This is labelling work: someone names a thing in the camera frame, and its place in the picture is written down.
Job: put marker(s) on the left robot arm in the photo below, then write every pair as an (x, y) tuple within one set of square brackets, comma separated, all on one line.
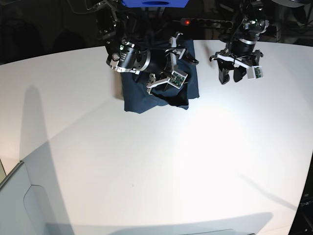
[(239, 54)]

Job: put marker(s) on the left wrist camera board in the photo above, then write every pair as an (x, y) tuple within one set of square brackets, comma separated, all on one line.
[(254, 72)]

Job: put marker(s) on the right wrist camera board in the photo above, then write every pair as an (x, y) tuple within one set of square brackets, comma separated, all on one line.
[(177, 79)]

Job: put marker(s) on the blue box on stand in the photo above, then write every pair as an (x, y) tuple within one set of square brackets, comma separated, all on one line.
[(155, 3)]

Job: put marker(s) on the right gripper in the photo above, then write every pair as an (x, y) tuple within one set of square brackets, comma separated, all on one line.
[(175, 52)]

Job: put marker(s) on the dark blue T-shirt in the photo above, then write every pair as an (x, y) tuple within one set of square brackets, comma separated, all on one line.
[(138, 99)]

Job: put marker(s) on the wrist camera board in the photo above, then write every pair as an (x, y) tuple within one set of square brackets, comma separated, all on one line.
[(177, 79), (254, 72)]

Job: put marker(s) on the white power strip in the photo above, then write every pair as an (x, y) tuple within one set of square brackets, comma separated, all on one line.
[(208, 23)]

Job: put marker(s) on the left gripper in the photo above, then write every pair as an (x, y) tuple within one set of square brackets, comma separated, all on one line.
[(227, 61)]

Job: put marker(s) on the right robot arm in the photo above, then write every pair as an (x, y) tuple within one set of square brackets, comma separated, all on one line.
[(134, 45)]

